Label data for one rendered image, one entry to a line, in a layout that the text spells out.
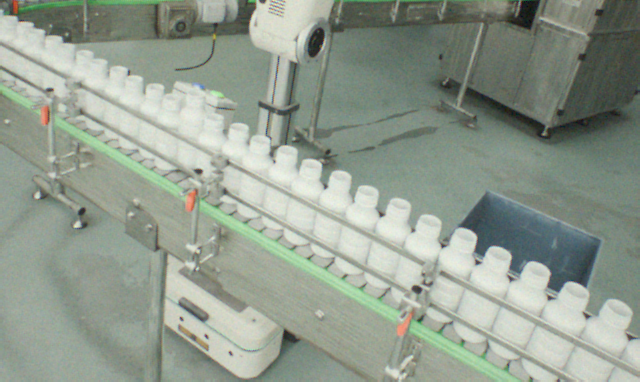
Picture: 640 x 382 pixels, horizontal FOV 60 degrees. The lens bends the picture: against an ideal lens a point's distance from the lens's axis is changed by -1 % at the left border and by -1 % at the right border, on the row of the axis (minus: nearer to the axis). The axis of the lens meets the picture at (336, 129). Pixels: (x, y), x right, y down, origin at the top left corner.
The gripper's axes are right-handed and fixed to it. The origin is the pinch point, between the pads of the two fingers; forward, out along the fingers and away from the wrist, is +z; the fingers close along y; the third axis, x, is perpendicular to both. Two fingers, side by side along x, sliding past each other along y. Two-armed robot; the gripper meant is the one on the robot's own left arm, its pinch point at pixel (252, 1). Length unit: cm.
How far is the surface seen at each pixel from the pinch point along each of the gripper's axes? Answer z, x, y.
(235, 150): 24.4, -13.6, -16.2
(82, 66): 23.4, 34.0, -16.4
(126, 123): 30.4, 16.2, -18.0
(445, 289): 29, -60, -17
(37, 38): 22, 51, -17
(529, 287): 22, -72, -15
